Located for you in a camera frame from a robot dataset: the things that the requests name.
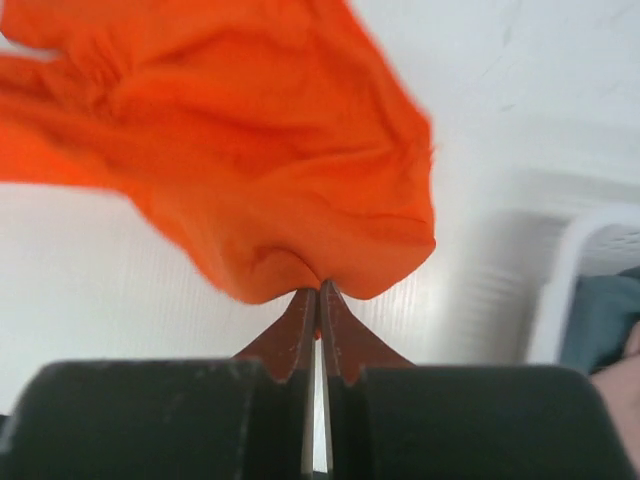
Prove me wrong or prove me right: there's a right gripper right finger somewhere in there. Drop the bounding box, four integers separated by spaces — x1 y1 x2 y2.
318 283 635 479

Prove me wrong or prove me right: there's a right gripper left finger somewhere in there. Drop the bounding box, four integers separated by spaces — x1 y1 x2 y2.
1 290 318 479

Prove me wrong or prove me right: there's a pink t shirt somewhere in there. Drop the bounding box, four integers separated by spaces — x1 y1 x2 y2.
591 324 639 473

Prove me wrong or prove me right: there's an orange t shirt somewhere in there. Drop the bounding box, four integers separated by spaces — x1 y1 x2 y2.
1 1 435 304

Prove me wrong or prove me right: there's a white plastic laundry basket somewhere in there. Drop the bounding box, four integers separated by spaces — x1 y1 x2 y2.
477 203 639 364

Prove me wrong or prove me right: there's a teal blue t shirt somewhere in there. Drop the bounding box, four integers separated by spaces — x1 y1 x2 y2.
559 267 639 374

